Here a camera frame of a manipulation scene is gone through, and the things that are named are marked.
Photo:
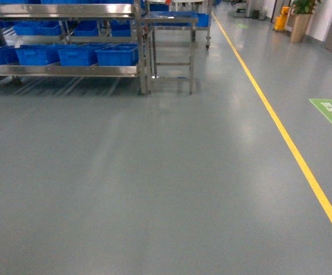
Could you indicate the steel side table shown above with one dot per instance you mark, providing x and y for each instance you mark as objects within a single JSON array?
[{"x": 170, "y": 42}]

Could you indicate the green potted plant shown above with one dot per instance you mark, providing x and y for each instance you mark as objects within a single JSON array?
[{"x": 302, "y": 11}]

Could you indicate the steel cart with wheels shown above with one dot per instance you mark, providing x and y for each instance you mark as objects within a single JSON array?
[{"x": 202, "y": 8}]

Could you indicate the yellow mop bucket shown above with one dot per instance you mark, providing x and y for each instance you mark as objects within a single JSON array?
[{"x": 280, "y": 21}]

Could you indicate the steel shelf rack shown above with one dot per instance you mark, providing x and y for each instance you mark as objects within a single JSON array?
[{"x": 72, "y": 59}]

